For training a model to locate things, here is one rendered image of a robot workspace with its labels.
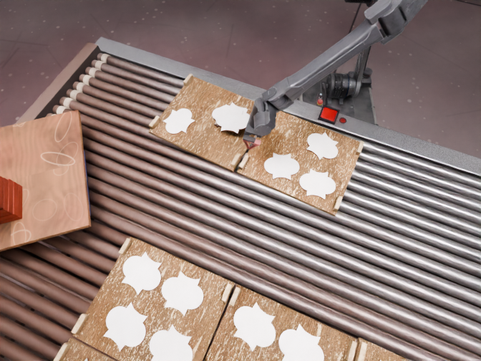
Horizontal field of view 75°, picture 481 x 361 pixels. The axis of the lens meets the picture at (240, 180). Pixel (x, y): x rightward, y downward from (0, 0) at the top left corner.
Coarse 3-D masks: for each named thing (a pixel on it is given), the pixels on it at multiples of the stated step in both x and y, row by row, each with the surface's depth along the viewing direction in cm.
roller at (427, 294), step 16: (96, 160) 129; (128, 176) 127; (144, 176) 126; (176, 192) 123; (208, 208) 121; (224, 208) 120; (256, 224) 117; (288, 240) 115; (304, 240) 114; (336, 256) 111; (368, 272) 109; (384, 272) 109; (400, 288) 108; (416, 288) 107; (448, 304) 105; (464, 304) 104; (480, 320) 103
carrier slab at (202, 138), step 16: (192, 80) 145; (176, 96) 141; (192, 96) 141; (208, 96) 141; (224, 96) 141; (240, 96) 141; (192, 112) 137; (208, 112) 137; (160, 128) 134; (192, 128) 134; (208, 128) 134; (176, 144) 130; (192, 144) 130; (208, 144) 130; (224, 144) 130; (240, 144) 130; (208, 160) 128; (224, 160) 127
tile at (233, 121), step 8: (224, 112) 132; (232, 112) 132; (240, 112) 132; (216, 120) 130; (224, 120) 130; (232, 120) 130; (240, 120) 130; (224, 128) 128; (232, 128) 128; (240, 128) 128
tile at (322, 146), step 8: (312, 136) 130; (320, 136) 130; (312, 144) 129; (320, 144) 129; (328, 144) 129; (336, 144) 129; (312, 152) 128; (320, 152) 127; (328, 152) 127; (336, 152) 127
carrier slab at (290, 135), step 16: (288, 128) 133; (304, 128) 133; (320, 128) 133; (272, 144) 130; (288, 144) 130; (304, 144) 130; (352, 144) 129; (256, 160) 127; (304, 160) 126; (320, 160) 126; (336, 160) 126; (352, 160) 126; (256, 176) 124; (272, 176) 123; (336, 176) 123; (288, 192) 120; (304, 192) 120; (336, 192) 120; (320, 208) 118
